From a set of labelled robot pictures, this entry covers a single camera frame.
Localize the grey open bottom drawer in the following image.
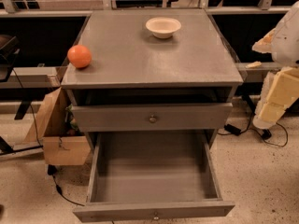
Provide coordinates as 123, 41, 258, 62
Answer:
74, 131, 235, 222

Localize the metal bottom drawer knob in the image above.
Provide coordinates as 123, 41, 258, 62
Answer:
153, 212, 160, 221

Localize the white paper bowl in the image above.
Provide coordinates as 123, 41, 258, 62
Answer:
146, 17, 181, 39

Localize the brown cardboard box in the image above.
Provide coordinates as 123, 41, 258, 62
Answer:
24, 88, 91, 165

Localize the black floor cable left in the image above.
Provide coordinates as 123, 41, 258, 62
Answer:
47, 164, 86, 207

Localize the metal drawer knob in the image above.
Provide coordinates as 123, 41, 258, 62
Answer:
153, 212, 160, 221
149, 115, 157, 123

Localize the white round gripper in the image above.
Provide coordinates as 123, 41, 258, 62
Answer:
252, 2, 299, 129

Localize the metal middle drawer knob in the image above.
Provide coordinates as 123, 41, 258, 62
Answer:
149, 115, 157, 123

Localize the black power adapter cable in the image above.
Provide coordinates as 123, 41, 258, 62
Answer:
217, 110, 289, 148

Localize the orange fruit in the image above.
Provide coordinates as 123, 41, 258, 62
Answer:
67, 45, 92, 69

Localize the grey drawer cabinet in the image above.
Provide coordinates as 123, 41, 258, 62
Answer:
62, 9, 242, 142

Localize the grey middle drawer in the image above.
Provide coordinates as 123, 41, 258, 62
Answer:
72, 103, 233, 132

